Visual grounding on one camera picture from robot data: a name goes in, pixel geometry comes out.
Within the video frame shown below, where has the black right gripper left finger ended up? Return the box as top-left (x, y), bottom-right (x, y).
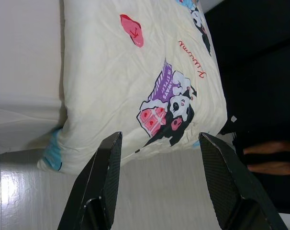
top-left (57, 131), bottom-right (123, 230)

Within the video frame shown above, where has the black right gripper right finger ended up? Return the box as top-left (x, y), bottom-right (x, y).
top-left (199, 132), bottom-right (289, 230)

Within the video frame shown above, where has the white cartoon print blanket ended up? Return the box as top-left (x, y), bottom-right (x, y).
top-left (37, 0), bottom-right (228, 173)

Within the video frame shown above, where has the person foot in black sandal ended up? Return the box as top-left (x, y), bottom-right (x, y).
top-left (243, 140), bottom-right (290, 176)

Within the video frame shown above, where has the beige mattress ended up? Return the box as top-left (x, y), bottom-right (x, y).
top-left (0, 0), bottom-right (67, 154)

